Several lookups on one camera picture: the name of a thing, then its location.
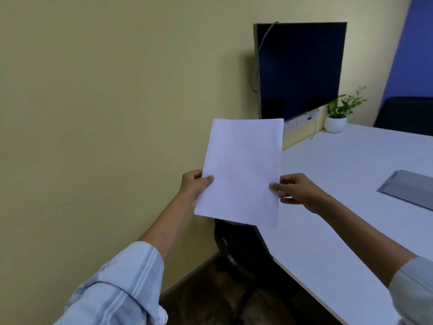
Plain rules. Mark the person's right hand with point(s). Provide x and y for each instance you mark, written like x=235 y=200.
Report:
x=299 y=191

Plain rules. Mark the person's left hand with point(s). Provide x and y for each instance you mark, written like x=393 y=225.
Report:
x=190 y=189

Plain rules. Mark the person's left thumb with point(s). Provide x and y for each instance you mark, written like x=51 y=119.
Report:
x=207 y=181

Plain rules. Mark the person's right thumb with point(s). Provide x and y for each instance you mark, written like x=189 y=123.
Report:
x=274 y=186

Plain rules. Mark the white paper sheet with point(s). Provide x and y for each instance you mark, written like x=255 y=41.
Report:
x=242 y=172

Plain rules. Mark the person's right forearm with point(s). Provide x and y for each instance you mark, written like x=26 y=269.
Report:
x=372 y=243

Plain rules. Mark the person's left forearm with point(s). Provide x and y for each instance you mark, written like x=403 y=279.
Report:
x=135 y=263

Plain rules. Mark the white power socket strip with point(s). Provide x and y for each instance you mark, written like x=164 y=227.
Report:
x=301 y=120

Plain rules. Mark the black office chair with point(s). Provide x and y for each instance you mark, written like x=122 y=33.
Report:
x=243 y=253

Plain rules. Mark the green plant in white pot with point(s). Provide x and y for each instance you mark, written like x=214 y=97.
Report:
x=340 y=113

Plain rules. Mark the dark blue office chair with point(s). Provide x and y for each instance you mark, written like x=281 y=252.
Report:
x=406 y=115

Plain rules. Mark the black wall-mounted monitor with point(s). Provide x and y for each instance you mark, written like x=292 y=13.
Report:
x=301 y=69

